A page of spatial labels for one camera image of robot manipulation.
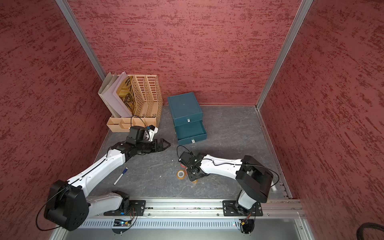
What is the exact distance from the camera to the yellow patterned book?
0.96 metres

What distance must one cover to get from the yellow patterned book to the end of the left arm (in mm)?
394

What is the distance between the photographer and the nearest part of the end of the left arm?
61 centimetres
